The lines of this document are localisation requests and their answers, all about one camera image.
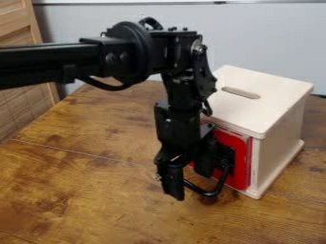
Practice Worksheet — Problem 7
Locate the red drawer front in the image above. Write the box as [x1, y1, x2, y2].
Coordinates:
[188, 126, 254, 192]

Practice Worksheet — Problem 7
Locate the light wooden box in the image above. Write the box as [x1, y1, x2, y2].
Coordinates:
[203, 66, 312, 199]

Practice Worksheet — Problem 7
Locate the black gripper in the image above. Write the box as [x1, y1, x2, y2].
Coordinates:
[153, 99, 218, 200]

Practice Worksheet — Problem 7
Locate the wooden slatted panel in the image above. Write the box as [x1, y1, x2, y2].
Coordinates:
[0, 0, 60, 144]

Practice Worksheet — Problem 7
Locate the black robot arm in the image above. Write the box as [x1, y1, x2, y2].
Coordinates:
[0, 17, 223, 200]

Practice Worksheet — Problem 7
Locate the black metal drawer handle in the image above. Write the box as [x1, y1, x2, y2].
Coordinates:
[182, 142, 234, 198]

